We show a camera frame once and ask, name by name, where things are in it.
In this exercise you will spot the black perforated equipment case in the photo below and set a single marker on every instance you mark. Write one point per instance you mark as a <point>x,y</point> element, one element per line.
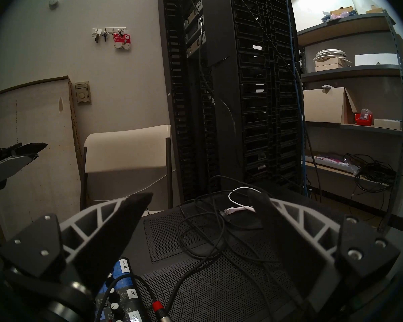
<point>205,291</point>

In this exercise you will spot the white wall key rack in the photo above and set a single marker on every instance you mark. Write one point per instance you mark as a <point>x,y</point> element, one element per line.
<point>109,29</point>

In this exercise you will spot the small tan cardboard box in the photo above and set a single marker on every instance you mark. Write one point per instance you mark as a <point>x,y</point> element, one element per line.
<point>327,66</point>

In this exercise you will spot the pink white packaged item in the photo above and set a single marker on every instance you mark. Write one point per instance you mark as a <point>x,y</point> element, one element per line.
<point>332,162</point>

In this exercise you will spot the pile of pink blue bags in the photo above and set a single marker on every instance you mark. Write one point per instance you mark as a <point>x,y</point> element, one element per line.
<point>339,15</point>

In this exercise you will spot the open cardboard box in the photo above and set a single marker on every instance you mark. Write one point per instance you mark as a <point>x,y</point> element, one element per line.
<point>322,105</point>

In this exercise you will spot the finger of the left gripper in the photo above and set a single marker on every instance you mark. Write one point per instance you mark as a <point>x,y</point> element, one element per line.
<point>13,163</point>

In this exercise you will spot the black server rack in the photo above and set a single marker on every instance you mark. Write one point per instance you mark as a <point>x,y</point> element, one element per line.
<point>255,90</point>

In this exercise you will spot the beige wall switch plate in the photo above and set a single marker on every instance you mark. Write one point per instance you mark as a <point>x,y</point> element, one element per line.
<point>83,94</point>

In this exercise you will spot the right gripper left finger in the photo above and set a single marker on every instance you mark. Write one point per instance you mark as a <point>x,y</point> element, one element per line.
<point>87,244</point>

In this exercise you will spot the white plastic bag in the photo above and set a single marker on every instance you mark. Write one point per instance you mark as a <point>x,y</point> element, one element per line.
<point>362,1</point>

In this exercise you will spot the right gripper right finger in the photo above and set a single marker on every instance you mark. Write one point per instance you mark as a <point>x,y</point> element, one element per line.
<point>299,257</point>

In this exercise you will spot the blue black audio mixer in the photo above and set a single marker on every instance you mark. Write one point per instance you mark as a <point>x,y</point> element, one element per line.
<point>133,292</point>

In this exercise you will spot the key with white tag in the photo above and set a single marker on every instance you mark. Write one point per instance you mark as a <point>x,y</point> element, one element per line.
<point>97,36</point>

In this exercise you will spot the brown cardboard box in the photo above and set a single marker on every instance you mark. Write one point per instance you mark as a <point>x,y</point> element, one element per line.
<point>342,8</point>

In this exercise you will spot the white folding chair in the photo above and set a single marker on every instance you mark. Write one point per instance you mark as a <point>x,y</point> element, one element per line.
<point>127,150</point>

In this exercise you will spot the beige leaning board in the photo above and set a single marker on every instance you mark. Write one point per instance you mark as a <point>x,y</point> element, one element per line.
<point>30,123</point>

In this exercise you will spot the small dark key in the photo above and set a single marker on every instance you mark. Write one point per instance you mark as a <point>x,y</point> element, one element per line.
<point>105,36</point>

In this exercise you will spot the grey metal shelving unit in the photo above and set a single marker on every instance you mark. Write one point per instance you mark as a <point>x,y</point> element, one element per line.
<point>349,70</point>

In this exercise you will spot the white flat box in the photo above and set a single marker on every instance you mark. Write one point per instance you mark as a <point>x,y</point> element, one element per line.
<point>376,59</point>

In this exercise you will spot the flat cardboard box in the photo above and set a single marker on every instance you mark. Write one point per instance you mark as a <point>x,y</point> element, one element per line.
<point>375,10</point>

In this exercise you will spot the round white wall sensor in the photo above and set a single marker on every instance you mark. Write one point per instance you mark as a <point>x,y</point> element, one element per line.
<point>53,3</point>

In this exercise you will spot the small red parts bin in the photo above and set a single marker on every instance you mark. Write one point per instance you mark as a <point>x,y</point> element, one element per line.
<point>362,120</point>

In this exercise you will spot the grey rack mounted unit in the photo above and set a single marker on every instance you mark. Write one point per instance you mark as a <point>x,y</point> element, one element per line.
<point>198,41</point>
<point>199,5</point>
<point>198,22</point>

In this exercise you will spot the beige flat box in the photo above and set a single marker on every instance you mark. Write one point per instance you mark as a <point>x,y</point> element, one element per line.
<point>388,124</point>

